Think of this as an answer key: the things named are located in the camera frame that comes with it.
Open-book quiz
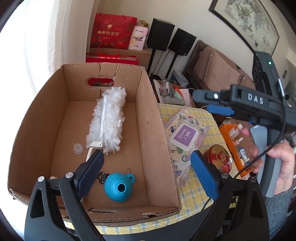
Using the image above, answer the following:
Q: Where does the red round tin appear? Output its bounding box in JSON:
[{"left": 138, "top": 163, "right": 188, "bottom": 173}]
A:
[{"left": 203, "top": 144, "right": 232, "bottom": 173}]

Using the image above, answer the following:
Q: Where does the teal silicone funnel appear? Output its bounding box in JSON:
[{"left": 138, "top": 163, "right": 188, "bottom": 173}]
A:
[{"left": 97, "top": 172, "right": 136, "bottom": 202}]

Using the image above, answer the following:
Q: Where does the white fluffy duster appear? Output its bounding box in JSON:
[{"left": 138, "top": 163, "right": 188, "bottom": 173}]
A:
[{"left": 86, "top": 87, "right": 126, "bottom": 159}]

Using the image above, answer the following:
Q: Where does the wet wipes pack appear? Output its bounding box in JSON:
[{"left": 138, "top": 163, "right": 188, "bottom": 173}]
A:
[{"left": 165, "top": 107, "right": 210, "bottom": 186}]

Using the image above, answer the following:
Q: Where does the grey sleeve forearm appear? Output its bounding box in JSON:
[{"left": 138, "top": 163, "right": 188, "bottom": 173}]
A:
[{"left": 264, "top": 187, "right": 293, "bottom": 240}]

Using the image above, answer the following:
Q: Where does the person right hand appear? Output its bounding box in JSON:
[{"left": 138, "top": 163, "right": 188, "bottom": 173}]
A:
[{"left": 242, "top": 126, "right": 295, "bottom": 197}]

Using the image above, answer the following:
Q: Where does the small clear plastic cup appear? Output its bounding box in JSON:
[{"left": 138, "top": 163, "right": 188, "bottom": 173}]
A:
[{"left": 73, "top": 143, "right": 84, "bottom": 155}]

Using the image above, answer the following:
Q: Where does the orange cardboard box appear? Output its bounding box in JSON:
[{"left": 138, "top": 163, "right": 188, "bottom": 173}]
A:
[{"left": 219, "top": 123, "right": 250, "bottom": 172}]

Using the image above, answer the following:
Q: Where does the large open cardboard box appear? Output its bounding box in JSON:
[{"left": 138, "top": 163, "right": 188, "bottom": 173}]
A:
[{"left": 8, "top": 63, "right": 182, "bottom": 226}]

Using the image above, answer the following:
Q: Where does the brown sofa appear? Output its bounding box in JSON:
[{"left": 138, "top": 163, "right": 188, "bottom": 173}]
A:
[{"left": 183, "top": 40, "right": 255, "bottom": 91}]

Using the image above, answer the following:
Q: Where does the framed ink painting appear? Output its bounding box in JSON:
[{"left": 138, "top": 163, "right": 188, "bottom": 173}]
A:
[{"left": 209, "top": 0, "right": 280, "bottom": 55}]

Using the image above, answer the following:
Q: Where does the cluttered open box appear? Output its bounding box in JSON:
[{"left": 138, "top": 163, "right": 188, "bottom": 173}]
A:
[{"left": 152, "top": 80, "right": 196, "bottom": 108}]

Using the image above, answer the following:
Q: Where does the right black speaker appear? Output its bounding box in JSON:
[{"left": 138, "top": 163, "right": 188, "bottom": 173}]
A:
[{"left": 168, "top": 28, "right": 197, "bottom": 56}]

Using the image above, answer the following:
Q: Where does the black speaker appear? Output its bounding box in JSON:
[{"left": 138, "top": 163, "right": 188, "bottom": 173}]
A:
[
  {"left": 147, "top": 18, "right": 175, "bottom": 52},
  {"left": 168, "top": 28, "right": 197, "bottom": 56}
]

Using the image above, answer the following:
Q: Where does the red cookie gift box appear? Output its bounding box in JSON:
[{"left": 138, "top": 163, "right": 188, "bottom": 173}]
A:
[{"left": 85, "top": 53, "right": 138, "bottom": 65}]

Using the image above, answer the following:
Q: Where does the left black speaker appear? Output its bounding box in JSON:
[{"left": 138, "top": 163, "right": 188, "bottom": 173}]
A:
[{"left": 147, "top": 18, "right": 175, "bottom": 52}]

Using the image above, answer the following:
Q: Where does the red tea gift bag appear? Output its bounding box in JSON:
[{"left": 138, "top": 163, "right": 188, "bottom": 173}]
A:
[{"left": 90, "top": 13, "right": 137, "bottom": 50}]

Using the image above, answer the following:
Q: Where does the pink tissue pack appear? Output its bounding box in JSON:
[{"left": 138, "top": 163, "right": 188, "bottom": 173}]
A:
[{"left": 128, "top": 26, "right": 148, "bottom": 51}]

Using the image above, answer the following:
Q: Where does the black cable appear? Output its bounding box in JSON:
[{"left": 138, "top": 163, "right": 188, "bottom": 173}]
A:
[{"left": 201, "top": 78, "right": 287, "bottom": 212}]

